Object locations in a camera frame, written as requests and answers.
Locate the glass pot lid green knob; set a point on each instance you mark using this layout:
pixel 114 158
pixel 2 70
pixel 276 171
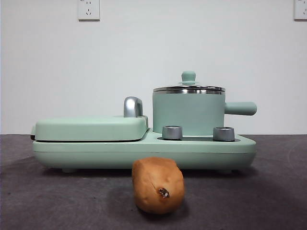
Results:
pixel 189 76

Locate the brown potato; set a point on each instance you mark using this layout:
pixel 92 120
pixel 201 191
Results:
pixel 156 184

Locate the silver control knob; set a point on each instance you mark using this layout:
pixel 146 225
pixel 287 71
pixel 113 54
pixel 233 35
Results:
pixel 223 134
pixel 172 133

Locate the mint green breakfast machine base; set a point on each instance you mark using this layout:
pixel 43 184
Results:
pixel 144 153

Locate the mint green hinged griddle cover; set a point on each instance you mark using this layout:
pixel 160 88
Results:
pixel 91 128

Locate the white wall socket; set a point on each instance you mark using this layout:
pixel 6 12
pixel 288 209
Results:
pixel 301 9
pixel 88 10

